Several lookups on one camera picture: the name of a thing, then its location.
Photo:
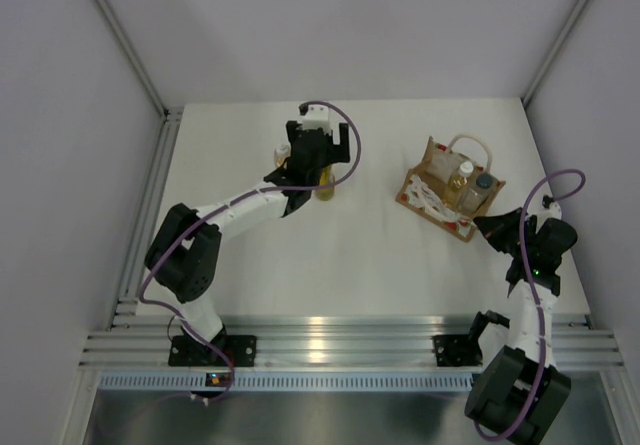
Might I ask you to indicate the burlap watermelon canvas bag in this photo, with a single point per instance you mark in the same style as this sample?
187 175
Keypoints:
424 186

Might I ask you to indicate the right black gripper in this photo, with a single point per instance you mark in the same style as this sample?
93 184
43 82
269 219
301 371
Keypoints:
493 227

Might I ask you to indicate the red cap yellow bottle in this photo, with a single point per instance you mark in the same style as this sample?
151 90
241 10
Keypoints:
326 189

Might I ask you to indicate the white cap amber bottle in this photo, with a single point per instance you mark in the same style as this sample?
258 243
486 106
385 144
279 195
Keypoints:
281 154
457 183

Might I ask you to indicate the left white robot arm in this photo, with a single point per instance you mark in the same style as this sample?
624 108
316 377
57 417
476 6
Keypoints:
182 258

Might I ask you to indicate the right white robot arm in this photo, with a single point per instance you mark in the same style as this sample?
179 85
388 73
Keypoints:
520 391

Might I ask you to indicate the left aluminium frame post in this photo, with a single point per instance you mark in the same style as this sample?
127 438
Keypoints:
123 41

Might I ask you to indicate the right aluminium frame post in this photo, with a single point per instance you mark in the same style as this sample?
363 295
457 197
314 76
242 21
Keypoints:
560 40

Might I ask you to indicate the grey slotted cable duct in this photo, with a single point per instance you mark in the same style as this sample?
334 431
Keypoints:
272 381

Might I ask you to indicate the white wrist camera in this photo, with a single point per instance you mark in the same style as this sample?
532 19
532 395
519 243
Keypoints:
549 209
315 117

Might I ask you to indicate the left aluminium side rail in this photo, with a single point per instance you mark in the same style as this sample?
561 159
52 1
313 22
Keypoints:
132 270

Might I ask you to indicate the aluminium frame post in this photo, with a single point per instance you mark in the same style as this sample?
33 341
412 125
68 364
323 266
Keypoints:
123 41
560 40

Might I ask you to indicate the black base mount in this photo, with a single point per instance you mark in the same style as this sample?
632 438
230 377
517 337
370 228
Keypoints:
456 350
187 352

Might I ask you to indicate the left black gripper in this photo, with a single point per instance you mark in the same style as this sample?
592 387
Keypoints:
337 152

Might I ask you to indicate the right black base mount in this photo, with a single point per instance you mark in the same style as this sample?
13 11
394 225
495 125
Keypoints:
456 350

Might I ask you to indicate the grey cap clear bottle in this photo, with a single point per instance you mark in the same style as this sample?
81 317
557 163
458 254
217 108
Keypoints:
476 194

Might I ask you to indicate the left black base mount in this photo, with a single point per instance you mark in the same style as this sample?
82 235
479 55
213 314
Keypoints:
187 352

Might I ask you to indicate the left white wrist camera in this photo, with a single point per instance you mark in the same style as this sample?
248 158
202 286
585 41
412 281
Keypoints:
315 117

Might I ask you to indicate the aluminium front rail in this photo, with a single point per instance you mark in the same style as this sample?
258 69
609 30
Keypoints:
337 342

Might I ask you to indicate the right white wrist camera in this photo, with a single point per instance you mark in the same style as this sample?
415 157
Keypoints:
549 209

